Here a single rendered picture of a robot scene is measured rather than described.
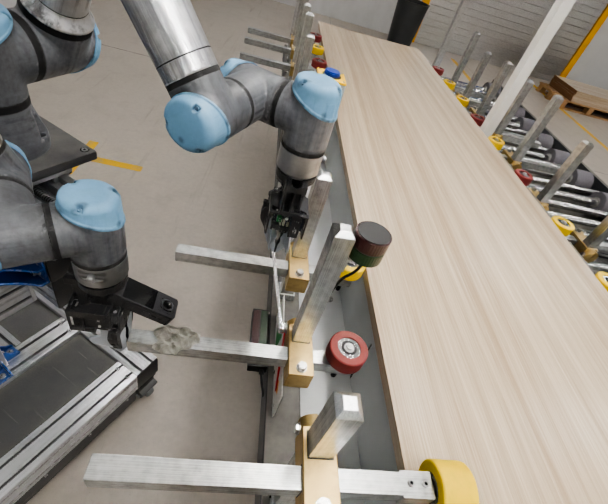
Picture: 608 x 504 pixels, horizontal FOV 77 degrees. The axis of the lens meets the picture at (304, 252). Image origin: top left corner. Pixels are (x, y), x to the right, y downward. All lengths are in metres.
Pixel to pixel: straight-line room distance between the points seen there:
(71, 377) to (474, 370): 1.22
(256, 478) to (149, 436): 1.07
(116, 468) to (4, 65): 0.64
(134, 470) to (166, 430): 1.05
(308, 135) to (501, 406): 0.63
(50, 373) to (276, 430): 0.89
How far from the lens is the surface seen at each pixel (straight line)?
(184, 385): 1.70
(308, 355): 0.78
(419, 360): 0.84
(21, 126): 0.88
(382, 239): 0.60
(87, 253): 0.59
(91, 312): 0.70
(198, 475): 0.58
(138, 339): 0.78
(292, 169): 0.64
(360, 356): 0.78
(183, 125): 0.52
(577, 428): 0.99
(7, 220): 0.57
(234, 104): 0.55
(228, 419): 1.65
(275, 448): 0.88
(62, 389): 1.51
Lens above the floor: 1.52
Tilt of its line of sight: 42 degrees down
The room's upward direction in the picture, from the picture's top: 19 degrees clockwise
